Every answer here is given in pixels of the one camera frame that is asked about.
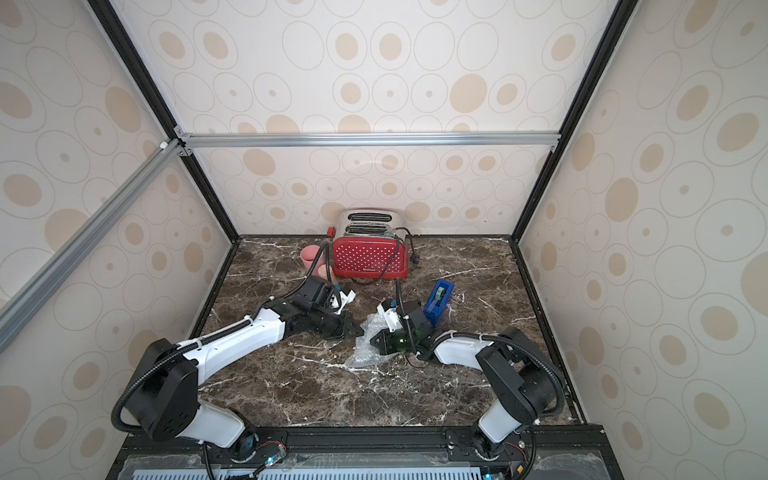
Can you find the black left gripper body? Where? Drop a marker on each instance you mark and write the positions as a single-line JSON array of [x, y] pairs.
[[334, 326]]

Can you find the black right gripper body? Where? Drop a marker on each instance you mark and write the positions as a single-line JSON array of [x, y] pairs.
[[391, 341]]

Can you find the clear bubble wrap sheet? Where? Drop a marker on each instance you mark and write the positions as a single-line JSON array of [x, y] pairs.
[[365, 354]]

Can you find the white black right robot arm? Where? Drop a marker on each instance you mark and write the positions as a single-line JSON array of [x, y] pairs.
[[527, 385]]

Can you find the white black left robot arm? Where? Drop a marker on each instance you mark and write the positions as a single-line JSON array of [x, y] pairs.
[[162, 400]]

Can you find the small bottle with peach cap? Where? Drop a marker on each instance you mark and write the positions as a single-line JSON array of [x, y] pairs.
[[324, 271]]

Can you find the blue tape dispenser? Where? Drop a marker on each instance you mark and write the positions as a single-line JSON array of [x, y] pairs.
[[438, 301]]

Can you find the pink plastic cup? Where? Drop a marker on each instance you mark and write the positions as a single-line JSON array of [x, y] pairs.
[[312, 258]]

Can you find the red polka dot toaster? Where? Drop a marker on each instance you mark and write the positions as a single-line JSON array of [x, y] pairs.
[[370, 244]]

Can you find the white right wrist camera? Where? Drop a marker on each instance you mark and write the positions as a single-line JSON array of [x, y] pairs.
[[388, 316]]

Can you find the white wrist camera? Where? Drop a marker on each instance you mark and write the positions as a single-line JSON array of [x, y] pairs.
[[340, 298], [388, 316]]

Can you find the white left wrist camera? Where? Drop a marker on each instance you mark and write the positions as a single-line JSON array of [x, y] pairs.
[[340, 298]]

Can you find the horizontal aluminium frame bar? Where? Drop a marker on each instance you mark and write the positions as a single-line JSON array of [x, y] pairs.
[[386, 139]]

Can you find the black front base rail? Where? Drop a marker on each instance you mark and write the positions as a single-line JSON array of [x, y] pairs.
[[447, 452]]

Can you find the left slanted aluminium frame bar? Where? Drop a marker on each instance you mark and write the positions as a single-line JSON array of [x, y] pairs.
[[38, 290]]

